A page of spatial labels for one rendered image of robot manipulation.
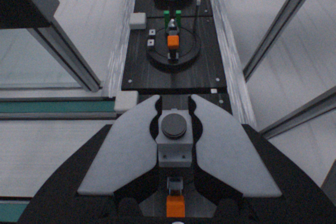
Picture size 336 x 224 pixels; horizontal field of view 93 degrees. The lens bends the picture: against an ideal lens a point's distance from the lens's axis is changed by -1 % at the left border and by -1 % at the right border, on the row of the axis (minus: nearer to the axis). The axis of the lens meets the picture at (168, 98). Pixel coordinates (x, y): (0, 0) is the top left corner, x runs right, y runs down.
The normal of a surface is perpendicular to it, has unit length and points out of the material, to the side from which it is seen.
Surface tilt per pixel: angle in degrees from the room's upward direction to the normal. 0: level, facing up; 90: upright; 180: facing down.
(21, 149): 0
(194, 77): 0
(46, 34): 90
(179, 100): 0
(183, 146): 82
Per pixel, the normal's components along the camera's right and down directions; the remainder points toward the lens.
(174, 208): -0.04, -0.11
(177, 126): -0.04, -0.58
